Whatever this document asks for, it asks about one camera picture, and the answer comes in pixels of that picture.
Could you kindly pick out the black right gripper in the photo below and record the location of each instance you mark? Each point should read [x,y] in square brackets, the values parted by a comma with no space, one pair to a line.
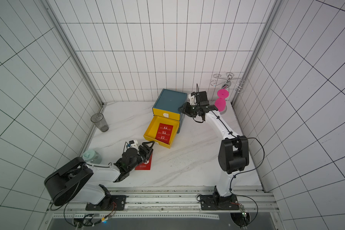
[188,107]

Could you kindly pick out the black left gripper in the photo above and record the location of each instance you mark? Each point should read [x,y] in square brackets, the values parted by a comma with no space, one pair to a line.
[147,152]

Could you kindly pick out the red postcard with white characters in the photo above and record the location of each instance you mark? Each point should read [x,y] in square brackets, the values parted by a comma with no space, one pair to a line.
[145,166]

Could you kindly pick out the teal drawer cabinet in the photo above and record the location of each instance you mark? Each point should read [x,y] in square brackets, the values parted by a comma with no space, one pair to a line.
[171,100]

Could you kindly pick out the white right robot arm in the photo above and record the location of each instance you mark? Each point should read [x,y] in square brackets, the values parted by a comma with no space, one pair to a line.
[233,156]

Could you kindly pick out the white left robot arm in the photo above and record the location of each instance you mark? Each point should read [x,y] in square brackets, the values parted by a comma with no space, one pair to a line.
[80,181]

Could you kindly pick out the red postcard in lower drawer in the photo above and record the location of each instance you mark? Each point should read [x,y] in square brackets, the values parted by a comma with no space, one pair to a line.
[164,133]

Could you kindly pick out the chrome stand with pink cups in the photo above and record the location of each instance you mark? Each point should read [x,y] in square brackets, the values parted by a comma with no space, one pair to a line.
[224,84]

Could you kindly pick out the clear plastic cup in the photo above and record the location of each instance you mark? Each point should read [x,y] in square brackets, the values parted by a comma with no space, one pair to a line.
[100,122]

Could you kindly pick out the pale green round container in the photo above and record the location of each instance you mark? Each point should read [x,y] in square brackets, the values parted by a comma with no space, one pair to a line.
[92,156]

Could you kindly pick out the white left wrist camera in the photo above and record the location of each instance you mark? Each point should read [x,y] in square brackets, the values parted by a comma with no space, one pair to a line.
[132,144]

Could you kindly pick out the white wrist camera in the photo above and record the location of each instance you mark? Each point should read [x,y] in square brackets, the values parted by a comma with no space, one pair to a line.
[132,144]
[192,98]

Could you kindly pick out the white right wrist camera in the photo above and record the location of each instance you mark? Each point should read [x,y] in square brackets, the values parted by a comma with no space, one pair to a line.
[192,98]

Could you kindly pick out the metal base rail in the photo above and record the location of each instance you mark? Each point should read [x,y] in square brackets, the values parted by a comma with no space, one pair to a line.
[170,202]

